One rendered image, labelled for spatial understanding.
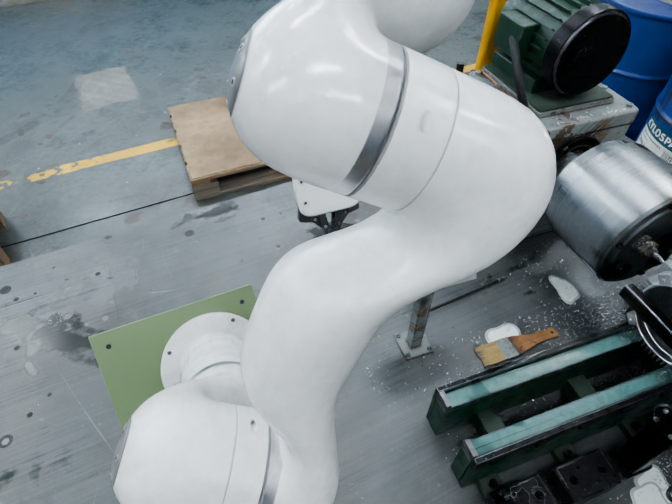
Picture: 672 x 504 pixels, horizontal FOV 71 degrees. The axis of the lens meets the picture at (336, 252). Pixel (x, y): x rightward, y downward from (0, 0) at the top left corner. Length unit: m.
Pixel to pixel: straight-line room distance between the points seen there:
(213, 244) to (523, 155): 1.08
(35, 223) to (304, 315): 2.65
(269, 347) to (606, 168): 0.86
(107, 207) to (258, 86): 2.61
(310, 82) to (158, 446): 0.36
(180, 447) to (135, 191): 2.48
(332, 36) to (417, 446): 0.84
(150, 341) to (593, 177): 0.90
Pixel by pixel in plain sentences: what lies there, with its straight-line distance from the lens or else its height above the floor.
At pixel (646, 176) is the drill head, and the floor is 1.16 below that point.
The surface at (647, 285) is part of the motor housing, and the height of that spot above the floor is 1.03.
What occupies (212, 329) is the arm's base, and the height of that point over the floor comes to 1.02.
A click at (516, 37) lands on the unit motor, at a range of 1.19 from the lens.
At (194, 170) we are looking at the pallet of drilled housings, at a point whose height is 0.15.
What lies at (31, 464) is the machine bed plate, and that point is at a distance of 1.13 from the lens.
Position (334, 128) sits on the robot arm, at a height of 1.58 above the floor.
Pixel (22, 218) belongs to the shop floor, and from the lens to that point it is 3.01.
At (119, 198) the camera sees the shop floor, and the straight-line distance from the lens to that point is 2.89.
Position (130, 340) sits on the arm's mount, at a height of 1.03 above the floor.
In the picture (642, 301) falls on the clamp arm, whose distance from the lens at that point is 1.03.
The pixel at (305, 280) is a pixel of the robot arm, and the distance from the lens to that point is 0.34.
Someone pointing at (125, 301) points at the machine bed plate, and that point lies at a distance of 1.26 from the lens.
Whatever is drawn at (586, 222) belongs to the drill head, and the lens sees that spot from 1.07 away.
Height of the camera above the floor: 1.72
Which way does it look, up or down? 47 degrees down
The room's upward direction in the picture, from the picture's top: straight up
